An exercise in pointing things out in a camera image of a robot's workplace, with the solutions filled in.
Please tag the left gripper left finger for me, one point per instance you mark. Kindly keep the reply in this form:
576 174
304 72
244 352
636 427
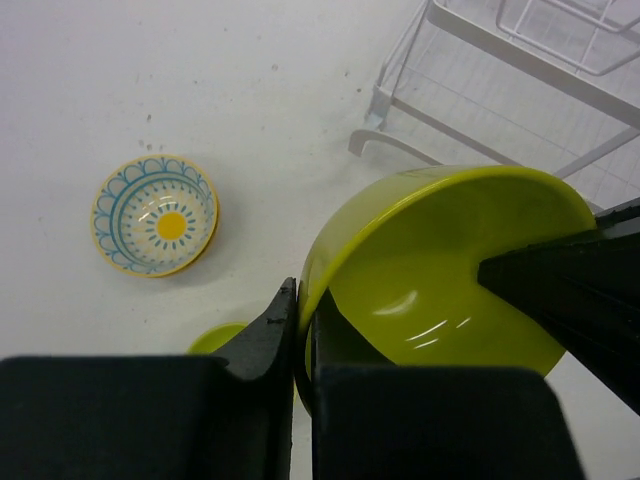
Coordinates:
223 415

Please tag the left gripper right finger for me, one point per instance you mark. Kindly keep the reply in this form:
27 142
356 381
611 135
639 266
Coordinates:
583 290

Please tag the blue patterned bowl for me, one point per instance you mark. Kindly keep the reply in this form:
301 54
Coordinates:
155 215

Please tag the white wire dish rack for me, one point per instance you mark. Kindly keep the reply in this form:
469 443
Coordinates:
552 85

